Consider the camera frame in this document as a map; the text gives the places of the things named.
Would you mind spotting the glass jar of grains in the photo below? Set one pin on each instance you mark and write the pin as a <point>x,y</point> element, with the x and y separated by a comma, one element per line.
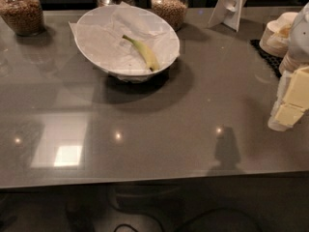
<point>172,11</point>
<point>24,17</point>

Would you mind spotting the left glass jar of grains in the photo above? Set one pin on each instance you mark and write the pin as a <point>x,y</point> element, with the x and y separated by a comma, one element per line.
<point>24,17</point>

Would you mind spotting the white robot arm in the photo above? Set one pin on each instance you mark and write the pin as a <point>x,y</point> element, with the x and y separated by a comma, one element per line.
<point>298,44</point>

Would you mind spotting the right glass jar of grains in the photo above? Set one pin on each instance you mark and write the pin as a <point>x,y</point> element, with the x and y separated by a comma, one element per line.
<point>172,11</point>

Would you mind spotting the white folded card stand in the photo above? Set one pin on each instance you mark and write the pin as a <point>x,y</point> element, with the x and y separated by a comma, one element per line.
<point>227,12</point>

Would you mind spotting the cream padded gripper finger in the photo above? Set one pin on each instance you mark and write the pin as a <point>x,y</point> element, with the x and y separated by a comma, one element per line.
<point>297,95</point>

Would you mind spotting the white bowl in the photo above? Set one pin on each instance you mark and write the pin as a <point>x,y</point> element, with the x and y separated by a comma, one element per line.
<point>96,53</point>

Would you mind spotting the stack of paper cups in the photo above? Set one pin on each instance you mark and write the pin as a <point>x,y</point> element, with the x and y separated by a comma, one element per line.
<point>274,41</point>

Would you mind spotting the black rubber mat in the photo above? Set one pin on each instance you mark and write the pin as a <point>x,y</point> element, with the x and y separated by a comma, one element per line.
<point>272,61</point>

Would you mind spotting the white paper liner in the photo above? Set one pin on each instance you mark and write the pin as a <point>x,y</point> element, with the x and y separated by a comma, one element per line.
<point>106,45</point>

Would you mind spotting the yellow green banana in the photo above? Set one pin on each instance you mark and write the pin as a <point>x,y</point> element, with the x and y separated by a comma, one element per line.
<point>147,54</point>

